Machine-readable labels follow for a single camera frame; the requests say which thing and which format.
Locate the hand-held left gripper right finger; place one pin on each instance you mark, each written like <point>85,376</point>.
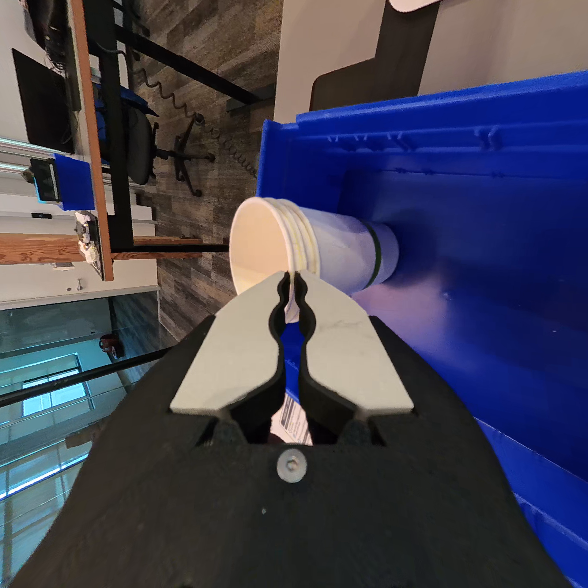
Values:
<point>353,363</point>

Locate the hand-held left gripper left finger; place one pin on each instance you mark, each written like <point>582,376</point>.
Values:
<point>229,363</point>

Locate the stack of white paper cups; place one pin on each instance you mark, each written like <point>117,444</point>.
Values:
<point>344,248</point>

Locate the large blue plastic bin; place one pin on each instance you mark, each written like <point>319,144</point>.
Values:
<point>505,321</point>

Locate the brown wooden desk top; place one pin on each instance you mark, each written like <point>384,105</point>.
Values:
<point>94,160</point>

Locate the dark desk mat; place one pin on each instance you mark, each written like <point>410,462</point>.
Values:
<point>404,46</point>

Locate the white printed paper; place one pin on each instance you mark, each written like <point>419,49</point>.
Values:
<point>294,422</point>

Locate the red object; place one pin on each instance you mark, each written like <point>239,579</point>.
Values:
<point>110,345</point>

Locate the black pole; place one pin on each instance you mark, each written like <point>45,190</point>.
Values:
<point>69,379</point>

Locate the glass partition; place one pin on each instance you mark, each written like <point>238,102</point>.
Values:
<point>46,321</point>

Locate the black tray with white parts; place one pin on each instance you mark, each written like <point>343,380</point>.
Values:
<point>92,229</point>

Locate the black office chair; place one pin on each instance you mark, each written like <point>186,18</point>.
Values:
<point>138,147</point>

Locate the small blue plastic bin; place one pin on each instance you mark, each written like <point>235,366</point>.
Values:
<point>76,183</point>

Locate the black device with screen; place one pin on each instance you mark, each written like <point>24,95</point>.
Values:
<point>46,179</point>

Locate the blue cloth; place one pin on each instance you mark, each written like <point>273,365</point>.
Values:
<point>138,101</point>

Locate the black monitor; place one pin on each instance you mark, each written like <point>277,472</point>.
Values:
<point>43,105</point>

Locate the white board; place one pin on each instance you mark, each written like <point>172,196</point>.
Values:
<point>413,4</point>

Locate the black desk frame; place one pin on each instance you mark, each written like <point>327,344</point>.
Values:
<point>117,183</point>

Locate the wooden post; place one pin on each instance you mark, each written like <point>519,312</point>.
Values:
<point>36,250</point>

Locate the silver metal rail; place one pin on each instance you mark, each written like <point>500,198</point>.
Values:
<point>13,144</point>
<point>13,168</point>

